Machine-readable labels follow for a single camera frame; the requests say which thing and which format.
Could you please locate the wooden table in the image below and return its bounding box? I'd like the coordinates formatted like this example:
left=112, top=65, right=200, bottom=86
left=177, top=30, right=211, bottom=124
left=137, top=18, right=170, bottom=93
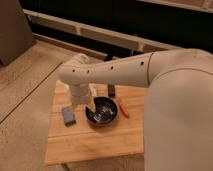
left=45, top=80, right=147, bottom=165

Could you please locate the white window rail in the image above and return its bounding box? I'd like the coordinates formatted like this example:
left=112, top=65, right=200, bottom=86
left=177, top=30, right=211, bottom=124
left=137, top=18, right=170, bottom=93
left=24, top=9, right=178, bottom=58

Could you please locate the small white bottle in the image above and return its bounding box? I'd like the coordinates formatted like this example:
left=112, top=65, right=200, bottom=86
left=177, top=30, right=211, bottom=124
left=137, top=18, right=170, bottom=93
left=89, top=84, right=97, bottom=98

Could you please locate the grey cabinet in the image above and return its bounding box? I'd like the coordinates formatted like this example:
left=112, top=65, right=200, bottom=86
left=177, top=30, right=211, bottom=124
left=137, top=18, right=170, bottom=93
left=0, top=0, right=36, bottom=66

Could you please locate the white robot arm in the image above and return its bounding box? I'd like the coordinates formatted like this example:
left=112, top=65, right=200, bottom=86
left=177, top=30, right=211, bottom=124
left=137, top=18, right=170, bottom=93
left=59, top=49, right=213, bottom=171

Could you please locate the dark brown block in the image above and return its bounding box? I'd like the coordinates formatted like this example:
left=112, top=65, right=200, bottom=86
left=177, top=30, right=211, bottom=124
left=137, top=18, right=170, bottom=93
left=107, top=85, right=115, bottom=98

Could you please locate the dark ceramic bowl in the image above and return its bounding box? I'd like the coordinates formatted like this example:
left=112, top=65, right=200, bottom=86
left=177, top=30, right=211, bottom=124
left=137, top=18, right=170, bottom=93
left=85, top=97, right=118, bottom=127

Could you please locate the blue sponge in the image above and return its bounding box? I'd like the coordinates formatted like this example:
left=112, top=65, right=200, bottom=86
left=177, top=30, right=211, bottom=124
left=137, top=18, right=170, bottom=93
left=62, top=107, right=76, bottom=126

